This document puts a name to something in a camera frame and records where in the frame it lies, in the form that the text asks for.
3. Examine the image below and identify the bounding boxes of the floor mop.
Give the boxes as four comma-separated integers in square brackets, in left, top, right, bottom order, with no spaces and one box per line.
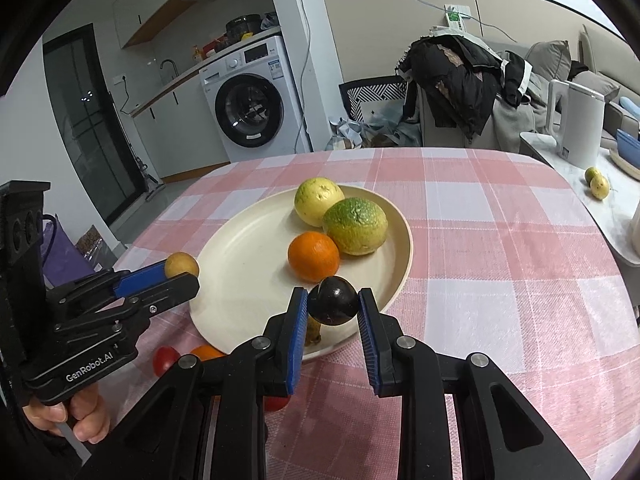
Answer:
[134,157,164,200]

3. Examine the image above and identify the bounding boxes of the brown kiwi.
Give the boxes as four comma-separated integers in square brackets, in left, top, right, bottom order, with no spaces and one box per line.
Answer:
[164,251,200,281]

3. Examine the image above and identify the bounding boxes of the beige shallow dish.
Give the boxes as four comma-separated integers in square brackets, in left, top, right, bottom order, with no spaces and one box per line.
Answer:
[610,150,640,182]

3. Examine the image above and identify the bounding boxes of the black cooking pot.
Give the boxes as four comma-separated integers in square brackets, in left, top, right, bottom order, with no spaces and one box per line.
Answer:
[225,14,262,43]

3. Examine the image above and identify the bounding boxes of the pile of dark clothes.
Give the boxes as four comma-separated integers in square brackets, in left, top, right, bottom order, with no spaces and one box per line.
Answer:
[397,35,531,138]

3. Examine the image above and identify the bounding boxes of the white green wall device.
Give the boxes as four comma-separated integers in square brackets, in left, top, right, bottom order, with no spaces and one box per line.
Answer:
[442,4,468,28]

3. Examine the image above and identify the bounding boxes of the pink checkered tablecloth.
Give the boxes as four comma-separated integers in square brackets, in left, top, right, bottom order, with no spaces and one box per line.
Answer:
[107,147,640,480]

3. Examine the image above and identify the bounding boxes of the dark purple plum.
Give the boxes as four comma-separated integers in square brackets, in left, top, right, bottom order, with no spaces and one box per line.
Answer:
[306,275,360,326]

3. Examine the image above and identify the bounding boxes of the stack of blue bowls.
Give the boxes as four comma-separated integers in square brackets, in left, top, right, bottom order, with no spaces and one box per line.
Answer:
[615,129,640,166]

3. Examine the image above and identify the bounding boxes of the yellow guava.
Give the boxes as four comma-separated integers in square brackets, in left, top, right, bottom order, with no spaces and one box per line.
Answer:
[294,177,346,227]

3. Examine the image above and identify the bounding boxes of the green bumpy citrus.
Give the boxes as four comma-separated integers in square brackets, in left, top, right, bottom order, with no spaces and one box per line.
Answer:
[322,197,388,257]

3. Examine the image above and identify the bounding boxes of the white upper cabinet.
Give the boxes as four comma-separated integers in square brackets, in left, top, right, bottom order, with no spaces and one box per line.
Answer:
[112,0,211,50]

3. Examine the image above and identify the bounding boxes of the person's left hand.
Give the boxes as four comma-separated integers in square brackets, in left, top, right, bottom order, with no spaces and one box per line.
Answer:
[22,384,112,442]

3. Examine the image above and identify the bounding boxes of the orange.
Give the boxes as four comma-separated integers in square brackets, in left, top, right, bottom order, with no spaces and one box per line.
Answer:
[190,344,228,362]
[287,231,342,283]

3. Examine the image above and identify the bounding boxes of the crumpled plastic bags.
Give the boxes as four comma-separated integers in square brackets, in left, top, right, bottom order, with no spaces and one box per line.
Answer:
[327,110,421,151]

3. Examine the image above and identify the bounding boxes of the white kitchen counter cabinet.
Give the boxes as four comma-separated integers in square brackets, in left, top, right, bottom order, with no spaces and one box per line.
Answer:
[131,65,236,181]

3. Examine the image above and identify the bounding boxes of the grey pillow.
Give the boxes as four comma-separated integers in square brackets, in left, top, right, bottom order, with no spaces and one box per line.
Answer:
[522,40,571,91]

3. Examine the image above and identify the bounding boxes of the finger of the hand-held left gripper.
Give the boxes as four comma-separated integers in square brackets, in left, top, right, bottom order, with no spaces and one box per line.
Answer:
[46,261,170,311]
[52,272,202,341]

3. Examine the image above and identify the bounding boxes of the dark glass door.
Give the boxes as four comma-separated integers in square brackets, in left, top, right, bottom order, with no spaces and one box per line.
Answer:
[42,24,143,241]

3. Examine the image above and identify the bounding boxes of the cream round plate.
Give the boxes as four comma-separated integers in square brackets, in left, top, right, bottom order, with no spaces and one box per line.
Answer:
[189,185,415,361]

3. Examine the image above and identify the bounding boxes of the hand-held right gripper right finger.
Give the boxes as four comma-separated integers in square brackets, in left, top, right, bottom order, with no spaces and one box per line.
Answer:
[356,287,593,480]

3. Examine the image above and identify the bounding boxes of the purple bag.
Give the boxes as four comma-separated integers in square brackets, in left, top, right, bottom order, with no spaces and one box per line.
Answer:
[40,215,96,286]

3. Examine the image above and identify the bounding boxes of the white electric kettle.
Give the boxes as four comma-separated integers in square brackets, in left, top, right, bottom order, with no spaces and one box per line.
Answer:
[545,79,621,171]

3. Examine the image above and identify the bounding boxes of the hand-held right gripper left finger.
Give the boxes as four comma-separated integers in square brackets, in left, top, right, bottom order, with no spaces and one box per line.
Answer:
[75,287,311,480]

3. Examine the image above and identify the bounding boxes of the beige sofa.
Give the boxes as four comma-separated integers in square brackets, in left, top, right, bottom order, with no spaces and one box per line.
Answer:
[570,22,640,146]

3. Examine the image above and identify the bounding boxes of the white side table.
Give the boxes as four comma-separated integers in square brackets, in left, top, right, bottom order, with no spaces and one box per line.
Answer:
[520,130,640,271]

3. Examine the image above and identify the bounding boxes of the white washing machine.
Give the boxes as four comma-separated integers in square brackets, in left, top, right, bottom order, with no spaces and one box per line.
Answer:
[199,35,313,163]

